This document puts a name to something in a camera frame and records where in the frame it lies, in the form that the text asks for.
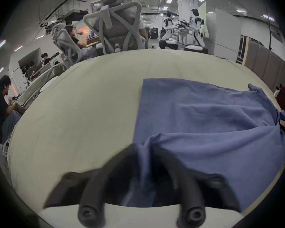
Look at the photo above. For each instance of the white humanoid robot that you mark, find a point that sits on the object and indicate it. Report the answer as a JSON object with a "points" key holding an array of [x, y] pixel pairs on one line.
{"points": [[196, 30], [168, 30]]}

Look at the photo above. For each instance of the padded grey headboard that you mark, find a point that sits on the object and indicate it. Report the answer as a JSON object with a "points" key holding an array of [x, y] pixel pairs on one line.
{"points": [[268, 63]]}

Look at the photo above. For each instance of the bed with beige cover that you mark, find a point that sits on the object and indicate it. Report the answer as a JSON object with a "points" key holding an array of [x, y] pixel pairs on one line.
{"points": [[38, 84]]}

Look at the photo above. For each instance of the group of people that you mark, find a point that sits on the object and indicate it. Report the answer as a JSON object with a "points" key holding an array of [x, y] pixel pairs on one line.
{"points": [[36, 66]]}

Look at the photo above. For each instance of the small grey mesh office chair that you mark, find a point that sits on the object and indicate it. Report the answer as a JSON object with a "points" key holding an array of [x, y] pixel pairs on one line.
{"points": [[64, 44]]}

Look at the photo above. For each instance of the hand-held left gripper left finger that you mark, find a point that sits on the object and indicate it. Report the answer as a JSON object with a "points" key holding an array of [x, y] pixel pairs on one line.
{"points": [[95, 184]]}

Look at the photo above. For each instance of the bed with beige sheet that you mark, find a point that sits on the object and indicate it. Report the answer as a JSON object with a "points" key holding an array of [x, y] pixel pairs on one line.
{"points": [[85, 108]]}

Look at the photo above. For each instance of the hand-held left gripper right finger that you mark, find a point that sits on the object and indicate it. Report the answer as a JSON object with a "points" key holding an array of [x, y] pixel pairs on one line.
{"points": [[180, 186]]}

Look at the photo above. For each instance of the blue shirt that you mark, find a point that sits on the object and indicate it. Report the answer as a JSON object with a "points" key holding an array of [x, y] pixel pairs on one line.
{"points": [[204, 117]]}

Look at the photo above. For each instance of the large grey mesh office chair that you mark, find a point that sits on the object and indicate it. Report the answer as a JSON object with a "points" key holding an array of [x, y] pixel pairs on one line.
{"points": [[118, 25]]}

